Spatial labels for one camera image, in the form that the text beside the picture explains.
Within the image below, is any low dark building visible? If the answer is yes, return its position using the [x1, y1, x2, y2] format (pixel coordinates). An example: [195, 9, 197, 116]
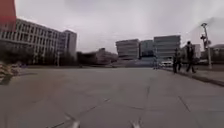
[77, 47, 119, 67]

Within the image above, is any grey glass building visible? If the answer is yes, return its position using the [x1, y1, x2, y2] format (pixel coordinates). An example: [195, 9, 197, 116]
[139, 39, 156, 60]

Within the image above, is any white car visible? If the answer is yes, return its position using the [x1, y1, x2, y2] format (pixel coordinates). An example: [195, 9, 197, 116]
[159, 60, 174, 69]

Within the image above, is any wide pale striped building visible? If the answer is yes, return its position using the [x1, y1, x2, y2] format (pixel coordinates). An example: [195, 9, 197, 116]
[153, 34, 182, 63]

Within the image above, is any person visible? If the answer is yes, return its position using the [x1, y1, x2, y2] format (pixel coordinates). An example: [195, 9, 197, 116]
[172, 47, 183, 74]
[184, 40, 198, 74]

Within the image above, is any large grey building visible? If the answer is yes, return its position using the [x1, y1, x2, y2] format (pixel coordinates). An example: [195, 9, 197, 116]
[0, 18, 78, 64]

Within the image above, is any row of dark trees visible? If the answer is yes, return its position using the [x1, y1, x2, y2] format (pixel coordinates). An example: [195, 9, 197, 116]
[0, 45, 78, 67]

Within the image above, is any pole with lights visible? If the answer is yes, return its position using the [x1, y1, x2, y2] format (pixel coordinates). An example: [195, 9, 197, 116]
[199, 22, 213, 70]

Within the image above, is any pile of rubble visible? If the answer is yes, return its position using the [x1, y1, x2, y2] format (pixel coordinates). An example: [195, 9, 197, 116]
[0, 60, 22, 85]

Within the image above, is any red building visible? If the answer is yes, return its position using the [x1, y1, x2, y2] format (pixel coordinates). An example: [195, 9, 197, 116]
[0, 0, 17, 33]

